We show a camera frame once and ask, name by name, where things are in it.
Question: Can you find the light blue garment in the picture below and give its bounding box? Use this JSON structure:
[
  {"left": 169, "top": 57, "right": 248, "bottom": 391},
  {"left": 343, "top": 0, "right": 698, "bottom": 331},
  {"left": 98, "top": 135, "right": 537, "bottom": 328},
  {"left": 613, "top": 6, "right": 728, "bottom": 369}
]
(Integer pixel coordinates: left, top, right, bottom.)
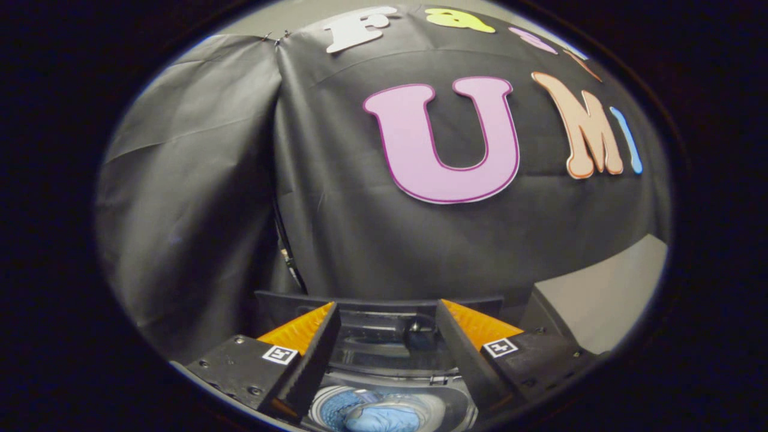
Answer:
[{"left": 318, "top": 387, "right": 445, "bottom": 432}]

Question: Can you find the grey washing machine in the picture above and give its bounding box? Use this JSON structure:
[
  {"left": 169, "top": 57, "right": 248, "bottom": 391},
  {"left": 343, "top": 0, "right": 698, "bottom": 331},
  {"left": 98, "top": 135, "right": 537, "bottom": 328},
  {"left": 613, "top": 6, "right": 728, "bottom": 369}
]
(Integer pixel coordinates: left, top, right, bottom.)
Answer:
[{"left": 255, "top": 291, "right": 505, "bottom": 432}]

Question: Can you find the dark washing machine lid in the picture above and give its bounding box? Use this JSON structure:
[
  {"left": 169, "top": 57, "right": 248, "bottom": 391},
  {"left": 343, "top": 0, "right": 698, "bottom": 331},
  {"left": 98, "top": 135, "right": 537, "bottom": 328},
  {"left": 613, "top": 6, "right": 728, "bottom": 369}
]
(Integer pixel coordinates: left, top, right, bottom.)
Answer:
[{"left": 255, "top": 291, "right": 505, "bottom": 385}]

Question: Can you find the black cable behind cloth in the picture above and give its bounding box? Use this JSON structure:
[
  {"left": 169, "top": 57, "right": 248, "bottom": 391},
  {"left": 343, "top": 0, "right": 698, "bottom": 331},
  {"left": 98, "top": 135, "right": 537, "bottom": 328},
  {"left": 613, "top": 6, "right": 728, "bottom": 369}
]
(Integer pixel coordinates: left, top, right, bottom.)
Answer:
[{"left": 273, "top": 198, "right": 308, "bottom": 295}]

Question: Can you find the black backdrop cloth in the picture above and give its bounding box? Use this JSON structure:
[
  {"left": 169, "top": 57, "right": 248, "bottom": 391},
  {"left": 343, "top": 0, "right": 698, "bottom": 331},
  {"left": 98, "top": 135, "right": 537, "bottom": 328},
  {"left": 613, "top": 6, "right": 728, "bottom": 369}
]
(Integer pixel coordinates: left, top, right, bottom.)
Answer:
[{"left": 96, "top": 6, "right": 671, "bottom": 364}]

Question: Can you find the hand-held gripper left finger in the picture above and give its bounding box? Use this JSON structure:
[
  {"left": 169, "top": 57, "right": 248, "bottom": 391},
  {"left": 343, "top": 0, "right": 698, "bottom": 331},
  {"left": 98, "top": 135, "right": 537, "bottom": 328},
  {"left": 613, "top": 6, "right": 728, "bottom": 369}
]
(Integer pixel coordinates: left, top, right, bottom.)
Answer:
[{"left": 186, "top": 302, "right": 341, "bottom": 421}]

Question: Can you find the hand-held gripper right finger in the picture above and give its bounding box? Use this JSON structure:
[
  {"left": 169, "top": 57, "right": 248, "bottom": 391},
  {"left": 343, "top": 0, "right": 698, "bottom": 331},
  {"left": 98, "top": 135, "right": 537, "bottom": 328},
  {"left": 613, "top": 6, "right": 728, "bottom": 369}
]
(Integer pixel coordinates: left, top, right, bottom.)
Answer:
[{"left": 435, "top": 299, "right": 601, "bottom": 415}]

